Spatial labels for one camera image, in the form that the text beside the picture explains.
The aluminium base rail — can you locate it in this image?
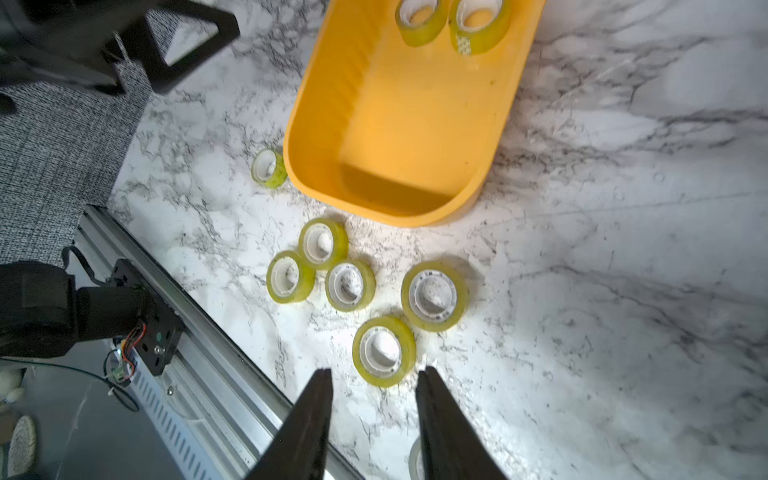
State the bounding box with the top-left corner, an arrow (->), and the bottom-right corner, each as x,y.
75,206 -> 361,479

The yellow plastic storage box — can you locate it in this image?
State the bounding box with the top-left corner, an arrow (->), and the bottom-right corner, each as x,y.
283,1 -> 544,228

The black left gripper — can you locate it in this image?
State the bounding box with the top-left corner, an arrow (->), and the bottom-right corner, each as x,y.
1,0 -> 240,96

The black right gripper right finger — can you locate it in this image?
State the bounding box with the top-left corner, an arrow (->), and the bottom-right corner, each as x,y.
415,367 -> 505,479

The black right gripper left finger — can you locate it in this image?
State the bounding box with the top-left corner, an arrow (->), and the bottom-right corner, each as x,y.
245,369 -> 333,480

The yellow-green tape roll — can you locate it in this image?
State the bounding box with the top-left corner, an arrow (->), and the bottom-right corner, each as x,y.
299,218 -> 348,270
401,261 -> 469,332
448,0 -> 512,56
352,316 -> 416,388
266,251 -> 315,304
251,149 -> 287,189
325,259 -> 376,312
395,0 -> 448,47

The grey clear tape roll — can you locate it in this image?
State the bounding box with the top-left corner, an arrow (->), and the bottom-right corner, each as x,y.
408,437 -> 426,480

